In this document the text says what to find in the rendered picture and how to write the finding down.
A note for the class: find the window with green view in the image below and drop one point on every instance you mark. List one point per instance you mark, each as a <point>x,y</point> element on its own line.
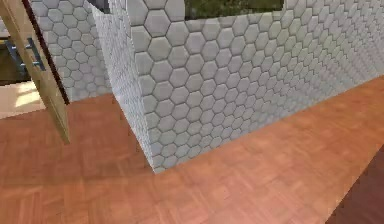
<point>233,7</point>

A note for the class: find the light wooden room door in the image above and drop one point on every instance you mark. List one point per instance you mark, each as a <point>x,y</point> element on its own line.
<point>46,85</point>

